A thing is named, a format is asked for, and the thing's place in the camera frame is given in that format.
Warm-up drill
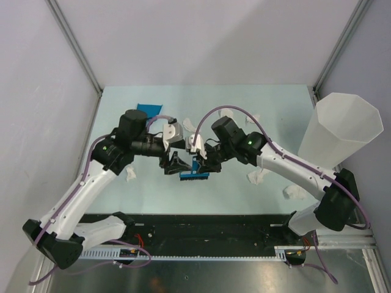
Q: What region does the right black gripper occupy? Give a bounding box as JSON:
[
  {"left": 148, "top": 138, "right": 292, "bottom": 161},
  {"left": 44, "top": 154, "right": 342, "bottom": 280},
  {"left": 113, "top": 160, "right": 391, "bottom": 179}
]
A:
[{"left": 196, "top": 141, "right": 235, "bottom": 173}]

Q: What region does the blue hand brush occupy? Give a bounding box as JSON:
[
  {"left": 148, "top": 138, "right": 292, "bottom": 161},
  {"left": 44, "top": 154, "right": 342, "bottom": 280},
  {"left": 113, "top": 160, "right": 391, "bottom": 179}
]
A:
[{"left": 179, "top": 157, "right": 210, "bottom": 181}]

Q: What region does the blue dustpan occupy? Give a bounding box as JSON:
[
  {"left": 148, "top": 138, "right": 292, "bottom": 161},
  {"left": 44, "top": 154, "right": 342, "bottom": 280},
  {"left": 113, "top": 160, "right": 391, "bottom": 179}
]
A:
[{"left": 136, "top": 104, "right": 163, "bottom": 119}]

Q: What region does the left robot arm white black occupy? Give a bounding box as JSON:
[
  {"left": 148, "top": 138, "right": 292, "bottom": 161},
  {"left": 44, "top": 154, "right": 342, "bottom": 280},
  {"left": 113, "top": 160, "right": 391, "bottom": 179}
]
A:
[{"left": 23, "top": 109, "right": 191, "bottom": 269}]

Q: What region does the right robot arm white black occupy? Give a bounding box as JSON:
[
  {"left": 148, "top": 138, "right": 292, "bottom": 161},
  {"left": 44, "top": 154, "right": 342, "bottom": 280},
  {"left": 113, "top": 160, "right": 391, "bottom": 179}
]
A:
[{"left": 186, "top": 117, "right": 360, "bottom": 245}]

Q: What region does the paper scrap centre back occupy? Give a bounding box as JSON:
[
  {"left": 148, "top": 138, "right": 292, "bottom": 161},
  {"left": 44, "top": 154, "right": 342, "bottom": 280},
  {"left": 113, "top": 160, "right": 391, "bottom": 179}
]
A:
[{"left": 182, "top": 118, "right": 197, "bottom": 133}]

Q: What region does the paper scrap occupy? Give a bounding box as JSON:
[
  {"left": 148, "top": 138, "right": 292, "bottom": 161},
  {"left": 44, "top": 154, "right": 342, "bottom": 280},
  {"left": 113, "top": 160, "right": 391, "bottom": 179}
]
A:
[
  {"left": 218, "top": 108, "right": 233, "bottom": 119},
  {"left": 126, "top": 165, "right": 137, "bottom": 182},
  {"left": 247, "top": 168, "right": 270, "bottom": 185},
  {"left": 282, "top": 185, "right": 307, "bottom": 200},
  {"left": 182, "top": 118, "right": 197, "bottom": 133},
  {"left": 245, "top": 114, "right": 260, "bottom": 125}
]

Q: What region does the paper scrap left front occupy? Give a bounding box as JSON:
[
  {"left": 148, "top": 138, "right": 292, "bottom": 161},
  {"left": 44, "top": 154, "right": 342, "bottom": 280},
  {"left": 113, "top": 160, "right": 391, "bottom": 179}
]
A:
[{"left": 126, "top": 165, "right": 137, "bottom": 182}]

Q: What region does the paper scrap front right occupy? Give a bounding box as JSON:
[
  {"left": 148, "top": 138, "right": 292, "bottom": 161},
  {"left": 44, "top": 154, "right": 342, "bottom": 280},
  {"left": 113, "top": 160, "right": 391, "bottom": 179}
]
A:
[{"left": 247, "top": 168, "right": 270, "bottom": 185}]

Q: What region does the paper scrap back middle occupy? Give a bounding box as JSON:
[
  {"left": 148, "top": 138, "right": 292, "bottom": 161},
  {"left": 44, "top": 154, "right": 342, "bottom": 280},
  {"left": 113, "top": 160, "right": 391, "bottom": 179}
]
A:
[{"left": 218, "top": 108, "right": 233, "bottom": 119}]

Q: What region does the paper scrap back right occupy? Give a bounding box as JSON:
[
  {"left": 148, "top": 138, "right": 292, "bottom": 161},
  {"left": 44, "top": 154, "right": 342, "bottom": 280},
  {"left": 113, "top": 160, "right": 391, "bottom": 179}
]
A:
[{"left": 245, "top": 114, "right": 260, "bottom": 125}]

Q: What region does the paper scrap far right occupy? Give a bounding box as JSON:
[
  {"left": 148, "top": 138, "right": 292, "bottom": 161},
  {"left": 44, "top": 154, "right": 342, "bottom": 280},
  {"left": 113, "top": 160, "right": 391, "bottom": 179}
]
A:
[{"left": 282, "top": 185, "right": 307, "bottom": 200}]

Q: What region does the white translucent waste bin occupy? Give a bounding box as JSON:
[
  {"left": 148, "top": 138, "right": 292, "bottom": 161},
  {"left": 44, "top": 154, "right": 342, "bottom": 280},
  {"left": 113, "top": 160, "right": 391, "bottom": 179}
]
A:
[{"left": 298, "top": 92, "right": 384, "bottom": 169}]

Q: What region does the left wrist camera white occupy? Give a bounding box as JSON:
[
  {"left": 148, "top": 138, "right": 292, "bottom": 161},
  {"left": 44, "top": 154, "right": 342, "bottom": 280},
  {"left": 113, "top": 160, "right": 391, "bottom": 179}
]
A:
[{"left": 162, "top": 122, "right": 183, "bottom": 151}]

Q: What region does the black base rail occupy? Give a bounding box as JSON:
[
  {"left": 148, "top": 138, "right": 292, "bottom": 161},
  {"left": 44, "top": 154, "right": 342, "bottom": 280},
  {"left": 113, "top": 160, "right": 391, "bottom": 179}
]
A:
[{"left": 76, "top": 210, "right": 320, "bottom": 257}]

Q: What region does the white slotted cable duct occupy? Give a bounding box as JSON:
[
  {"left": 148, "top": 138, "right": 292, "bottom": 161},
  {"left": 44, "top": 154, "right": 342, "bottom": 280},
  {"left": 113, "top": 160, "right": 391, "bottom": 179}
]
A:
[{"left": 81, "top": 246, "right": 290, "bottom": 262}]

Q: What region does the aluminium frame rail right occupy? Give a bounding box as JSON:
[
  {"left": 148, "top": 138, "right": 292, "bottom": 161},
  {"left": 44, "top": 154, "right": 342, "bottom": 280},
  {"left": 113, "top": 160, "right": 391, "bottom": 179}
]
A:
[{"left": 315, "top": 227, "right": 378, "bottom": 250}]

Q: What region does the left aluminium frame post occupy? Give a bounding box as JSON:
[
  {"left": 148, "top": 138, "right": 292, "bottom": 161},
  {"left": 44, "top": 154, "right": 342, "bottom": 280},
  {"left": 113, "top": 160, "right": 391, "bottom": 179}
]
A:
[{"left": 45, "top": 0, "right": 103, "bottom": 97}]

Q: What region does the aluminium frame post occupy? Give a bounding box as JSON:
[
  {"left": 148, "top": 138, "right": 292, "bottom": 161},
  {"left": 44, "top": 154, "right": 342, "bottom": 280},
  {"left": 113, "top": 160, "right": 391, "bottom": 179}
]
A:
[
  {"left": 312, "top": 0, "right": 373, "bottom": 95},
  {"left": 45, "top": 0, "right": 103, "bottom": 97}
]

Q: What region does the right aluminium frame post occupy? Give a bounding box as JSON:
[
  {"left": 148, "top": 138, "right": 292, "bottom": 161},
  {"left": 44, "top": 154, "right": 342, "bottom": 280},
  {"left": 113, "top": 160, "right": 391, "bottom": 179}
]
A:
[{"left": 312, "top": 0, "right": 373, "bottom": 95}]

